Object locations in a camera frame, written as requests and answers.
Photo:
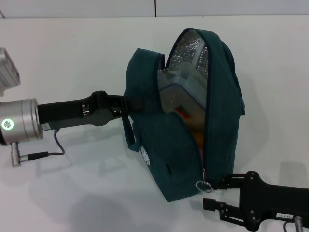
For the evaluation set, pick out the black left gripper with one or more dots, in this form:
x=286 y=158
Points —
x=67 y=113

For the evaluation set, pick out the clear lunch box blue seal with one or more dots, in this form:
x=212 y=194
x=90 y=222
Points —
x=186 y=91

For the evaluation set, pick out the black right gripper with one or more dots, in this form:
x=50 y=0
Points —
x=275 y=203

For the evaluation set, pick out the dark teal insulated lunch bag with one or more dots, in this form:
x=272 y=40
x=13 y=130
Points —
x=217 y=120

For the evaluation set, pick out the yellow banana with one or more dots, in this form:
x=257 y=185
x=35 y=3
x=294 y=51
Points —
x=199 y=137

